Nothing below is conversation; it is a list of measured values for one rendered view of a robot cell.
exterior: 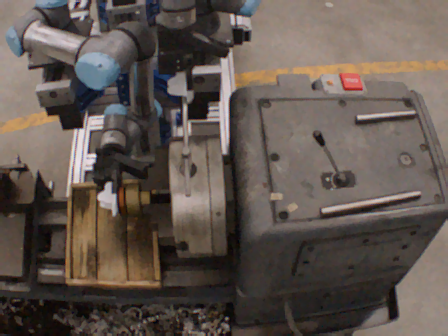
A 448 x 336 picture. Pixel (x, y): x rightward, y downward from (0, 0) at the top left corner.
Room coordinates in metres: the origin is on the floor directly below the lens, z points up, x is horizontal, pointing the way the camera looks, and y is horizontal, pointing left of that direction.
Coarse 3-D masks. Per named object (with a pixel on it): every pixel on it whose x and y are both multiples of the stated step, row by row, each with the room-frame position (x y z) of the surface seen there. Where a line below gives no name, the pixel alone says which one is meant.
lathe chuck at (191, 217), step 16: (176, 144) 0.79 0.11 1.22; (192, 144) 0.79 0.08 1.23; (176, 160) 0.74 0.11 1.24; (192, 160) 0.74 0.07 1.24; (176, 176) 0.69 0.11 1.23; (192, 176) 0.69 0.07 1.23; (176, 192) 0.66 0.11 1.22; (192, 192) 0.66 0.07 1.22; (208, 192) 0.66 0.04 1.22; (176, 208) 0.63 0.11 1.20; (192, 208) 0.63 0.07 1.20; (208, 208) 0.63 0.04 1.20; (176, 224) 0.60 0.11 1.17; (192, 224) 0.60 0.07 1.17; (208, 224) 0.60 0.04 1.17; (176, 240) 0.58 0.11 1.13; (192, 240) 0.58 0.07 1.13; (208, 240) 0.58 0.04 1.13; (192, 256) 0.58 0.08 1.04
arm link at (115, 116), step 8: (120, 104) 1.03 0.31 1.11; (104, 112) 1.01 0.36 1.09; (112, 112) 0.99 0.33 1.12; (120, 112) 1.00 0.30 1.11; (104, 120) 0.98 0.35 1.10; (112, 120) 0.96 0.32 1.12; (120, 120) 0.97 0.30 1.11; (104, 128) 0.94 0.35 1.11; (112, 128) 0.93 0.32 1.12; (120, 128) 0.94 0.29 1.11
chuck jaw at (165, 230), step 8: (144, 208) 0.68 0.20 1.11; (152, 208) 0.68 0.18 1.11; (160, 208) 0.68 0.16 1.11; (168, 208) 0.68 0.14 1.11; (144, 216) 0.66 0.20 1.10; (152, 216) 0.66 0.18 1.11; (160, 216) 0.66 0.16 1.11; (168, 216) 0.66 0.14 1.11; (152, 224) 0.64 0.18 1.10; (160, 224) 0.63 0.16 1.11; (168, 224) 0.63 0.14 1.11; (160, 232) 0.61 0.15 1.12; (168, 232) 0.61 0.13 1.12; (160, 240) 0.59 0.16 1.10; (168, 240) 0.59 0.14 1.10; (184, 240) 0.58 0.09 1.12; (176, 248) 0.58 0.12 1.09; (184, 248) 0.58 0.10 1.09
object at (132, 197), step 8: (128, 184) 0.75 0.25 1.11; (136, 184) 0.75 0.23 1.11; (120, 192) 0.72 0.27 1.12; (128, 192) 0.72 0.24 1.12; (136, 192) 0.72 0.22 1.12; (144, 192) 0.72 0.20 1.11; (120, 200) 0.70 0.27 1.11; (128, 200) 0.70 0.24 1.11; (136, 200) 0.70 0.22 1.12; (144, 200) 0.70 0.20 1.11; (152, 200) 0.73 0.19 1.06; (120, 208) 0.68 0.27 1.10; (128, 208) 0.68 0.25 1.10; (136, 208) 0.68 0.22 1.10
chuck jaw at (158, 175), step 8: (160, 152) 0.79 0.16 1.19; (168, 152) 0.79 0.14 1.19; (160, 160) 0.78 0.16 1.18; (168, 160) 0.78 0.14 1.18; (152, 168) 0.76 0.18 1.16; (160, 168) 0.76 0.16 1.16; (168, 168) 0.77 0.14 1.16; (144, 176) 0.76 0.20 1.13; (152, 176) 0.75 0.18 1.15; (160, 176) 0.75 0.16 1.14; (168, 176) 0.75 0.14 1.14; (144, 184) 0.74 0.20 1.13; (152, 184) 0.74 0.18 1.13; (160, 184) 0.74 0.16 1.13; (168, 184) 0.74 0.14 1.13
